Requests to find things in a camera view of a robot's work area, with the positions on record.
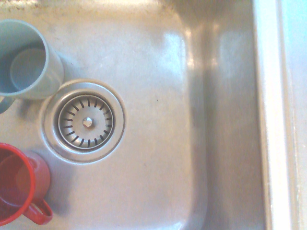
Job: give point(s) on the stainless steel double sink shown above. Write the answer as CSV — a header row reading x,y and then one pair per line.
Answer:
x,y
156,72

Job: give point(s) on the metal sink drain strainer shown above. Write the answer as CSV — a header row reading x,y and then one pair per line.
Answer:
x,y
84,121

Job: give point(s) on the grey-green plastic mug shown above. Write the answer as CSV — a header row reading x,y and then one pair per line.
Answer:
x,y
28,60

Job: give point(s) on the red plastic mug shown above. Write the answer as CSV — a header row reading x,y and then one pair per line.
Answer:
x,y
21,182

